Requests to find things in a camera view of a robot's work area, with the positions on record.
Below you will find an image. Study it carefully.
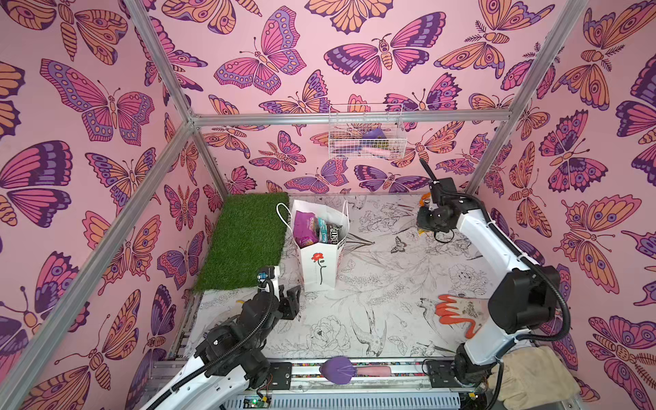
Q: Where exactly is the purple blackcurrant candy bag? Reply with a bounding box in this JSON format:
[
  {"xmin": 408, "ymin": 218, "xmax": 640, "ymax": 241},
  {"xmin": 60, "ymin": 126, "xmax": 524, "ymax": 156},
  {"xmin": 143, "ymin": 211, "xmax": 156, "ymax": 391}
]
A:
[{"xmin": 293, "ymin": 211, "xmax": 319, "ymax": 249}]

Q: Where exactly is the teal mint candy bag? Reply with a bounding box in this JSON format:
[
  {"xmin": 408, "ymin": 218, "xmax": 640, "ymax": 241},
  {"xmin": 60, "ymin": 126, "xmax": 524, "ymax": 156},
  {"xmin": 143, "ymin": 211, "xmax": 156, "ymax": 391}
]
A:
[{"xmin": 318, "ymin": 218, "xmax": 331, "ymax": 244}]

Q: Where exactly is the brown chocolate candy packet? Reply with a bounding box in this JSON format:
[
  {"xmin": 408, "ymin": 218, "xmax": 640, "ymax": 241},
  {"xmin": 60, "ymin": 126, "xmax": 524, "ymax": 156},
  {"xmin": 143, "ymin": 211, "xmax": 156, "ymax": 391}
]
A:
[{"xmin": 327, "ymin": 224, "xmax": 342, "ymax": 244}]

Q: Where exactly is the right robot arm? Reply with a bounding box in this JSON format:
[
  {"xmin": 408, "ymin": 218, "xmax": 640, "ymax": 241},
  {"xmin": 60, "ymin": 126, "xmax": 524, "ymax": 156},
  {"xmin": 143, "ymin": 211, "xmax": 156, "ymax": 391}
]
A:
[{"xmin": 417, "ymin": 178, "xmax": 571, "ymax": 385}]

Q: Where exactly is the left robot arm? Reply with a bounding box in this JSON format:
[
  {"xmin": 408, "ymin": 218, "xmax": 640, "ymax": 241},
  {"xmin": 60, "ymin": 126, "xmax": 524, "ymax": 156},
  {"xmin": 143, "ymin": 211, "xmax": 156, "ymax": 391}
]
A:
[{"xmin": 143, "ymin": 279, "xmax": 302, "ymax": 409}]

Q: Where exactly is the green artificial grass mat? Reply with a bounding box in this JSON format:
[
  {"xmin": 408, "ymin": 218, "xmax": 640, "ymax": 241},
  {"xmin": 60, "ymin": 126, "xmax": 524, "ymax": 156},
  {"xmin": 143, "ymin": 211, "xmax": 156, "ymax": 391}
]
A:
[{"xmin": 196, "ymin": 193, "xmax": 290, "ymax": 292}]

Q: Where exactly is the purple pink silicone spatula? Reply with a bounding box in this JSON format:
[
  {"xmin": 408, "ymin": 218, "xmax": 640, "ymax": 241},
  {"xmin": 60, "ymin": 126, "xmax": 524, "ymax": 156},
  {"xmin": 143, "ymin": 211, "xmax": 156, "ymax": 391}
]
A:
[{"xmin": 319, "ymin": 356, "xmax": 392, "ymax": 385}]

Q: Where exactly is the beige leather glove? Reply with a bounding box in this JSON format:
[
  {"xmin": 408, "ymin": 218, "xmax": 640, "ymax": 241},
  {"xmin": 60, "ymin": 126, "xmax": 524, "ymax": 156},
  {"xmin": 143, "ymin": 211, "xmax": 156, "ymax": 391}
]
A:
[{"xmin": 498, "ymin": 346, "xmax": 580, "ymax": 409}]

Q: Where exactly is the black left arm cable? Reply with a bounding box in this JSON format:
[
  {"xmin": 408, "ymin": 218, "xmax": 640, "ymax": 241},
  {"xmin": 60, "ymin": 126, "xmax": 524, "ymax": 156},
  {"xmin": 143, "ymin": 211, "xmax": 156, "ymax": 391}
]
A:
[{"xmin": 148, "ymin": 278, "xmax": 278, "ymax": 410}]

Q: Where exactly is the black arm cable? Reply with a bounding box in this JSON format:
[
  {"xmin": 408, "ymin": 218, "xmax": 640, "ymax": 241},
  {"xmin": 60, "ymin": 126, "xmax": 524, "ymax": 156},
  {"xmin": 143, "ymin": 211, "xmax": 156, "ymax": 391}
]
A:
[
  {"xmin": 419, "ymin": 157, "xmax": 572, "ymax": 410},
  {"xmin": 148, "ymin": 278, "xmax": 278, "ymax": 410}
]

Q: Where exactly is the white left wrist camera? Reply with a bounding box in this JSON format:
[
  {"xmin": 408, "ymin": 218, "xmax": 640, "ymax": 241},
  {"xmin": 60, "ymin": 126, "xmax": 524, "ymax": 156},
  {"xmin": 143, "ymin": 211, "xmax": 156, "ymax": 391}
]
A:
[{"xmin": 257, "ymin": 266, "xmax": 280, "ymax": 299}]

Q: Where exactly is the clear wall basket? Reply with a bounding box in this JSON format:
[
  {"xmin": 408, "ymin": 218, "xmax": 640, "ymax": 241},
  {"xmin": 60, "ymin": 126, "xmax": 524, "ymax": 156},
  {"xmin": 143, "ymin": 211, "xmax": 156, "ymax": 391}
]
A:
[{"xmin": 326, "ymin": 104, "xmax": 408, "ymax": 162}]

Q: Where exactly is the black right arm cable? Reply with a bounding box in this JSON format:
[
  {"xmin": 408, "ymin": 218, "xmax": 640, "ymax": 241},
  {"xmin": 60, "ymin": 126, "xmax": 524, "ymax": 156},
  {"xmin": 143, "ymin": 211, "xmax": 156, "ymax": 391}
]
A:
[{"xmin": 419, "ymin": 157, "xmax": 572, "ymax": 410}]

